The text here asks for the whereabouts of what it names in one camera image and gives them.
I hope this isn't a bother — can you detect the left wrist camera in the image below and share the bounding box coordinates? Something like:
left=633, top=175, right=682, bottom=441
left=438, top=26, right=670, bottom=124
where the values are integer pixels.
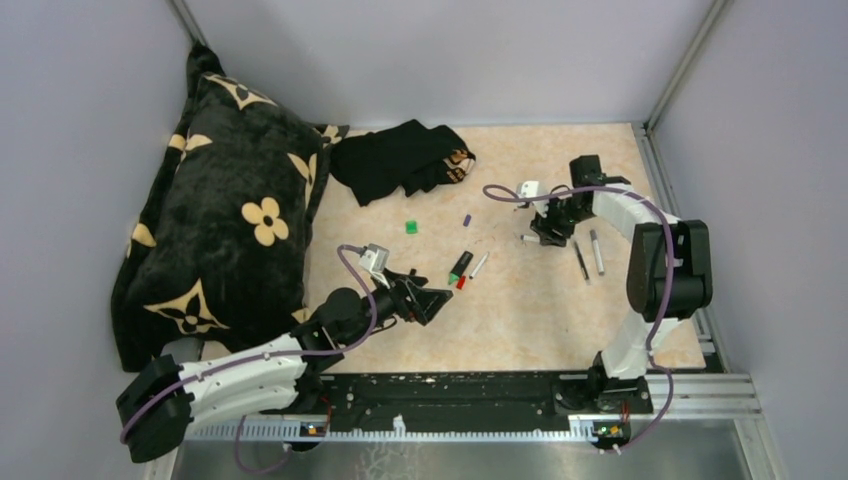
left=359, top=243, right=390, bottom=281

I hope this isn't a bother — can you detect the black folded cloth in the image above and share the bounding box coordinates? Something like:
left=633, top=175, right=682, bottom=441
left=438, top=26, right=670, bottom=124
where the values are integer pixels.
left=330, top=120, right=477, bottom=207

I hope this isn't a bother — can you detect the black green highlighter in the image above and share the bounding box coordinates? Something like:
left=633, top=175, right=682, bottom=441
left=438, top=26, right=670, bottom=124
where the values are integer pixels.
left=448, top=251, right=473, bottom=285

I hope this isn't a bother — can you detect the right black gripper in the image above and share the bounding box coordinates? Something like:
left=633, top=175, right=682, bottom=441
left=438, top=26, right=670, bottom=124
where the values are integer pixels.
left=530, top=193, right=592, bottom=248

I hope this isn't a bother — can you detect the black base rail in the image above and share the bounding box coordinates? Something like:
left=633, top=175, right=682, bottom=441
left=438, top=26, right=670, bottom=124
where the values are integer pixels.
left=276, top=371, right=654, bottom=433

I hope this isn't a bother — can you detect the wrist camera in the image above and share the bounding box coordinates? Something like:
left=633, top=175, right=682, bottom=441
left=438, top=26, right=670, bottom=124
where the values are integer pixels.
left=516, top=180, right=549, bottom=218
left=359, top=243, right=390, bottom=281

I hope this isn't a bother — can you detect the black thin pen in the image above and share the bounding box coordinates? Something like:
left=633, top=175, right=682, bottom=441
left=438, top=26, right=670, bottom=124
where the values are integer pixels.
left=572, top=240, right=591, bottom=285

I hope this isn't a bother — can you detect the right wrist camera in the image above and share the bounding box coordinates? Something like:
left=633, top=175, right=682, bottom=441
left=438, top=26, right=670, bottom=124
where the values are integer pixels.
left=516, top=180, right=549, bottom=218

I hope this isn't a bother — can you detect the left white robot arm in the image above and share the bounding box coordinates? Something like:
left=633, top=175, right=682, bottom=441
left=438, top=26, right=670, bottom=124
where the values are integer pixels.
left=116, top=271, right=453, bottom=463

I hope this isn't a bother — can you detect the black floral plush pillow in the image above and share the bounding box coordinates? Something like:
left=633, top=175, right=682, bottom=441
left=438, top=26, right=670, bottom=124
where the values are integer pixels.
left=110, top=43, right=348, bottom=373

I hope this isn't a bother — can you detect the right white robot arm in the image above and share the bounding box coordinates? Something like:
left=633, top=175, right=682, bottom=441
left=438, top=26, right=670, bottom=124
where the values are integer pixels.
left=518, top=155, right=713, bottom=412

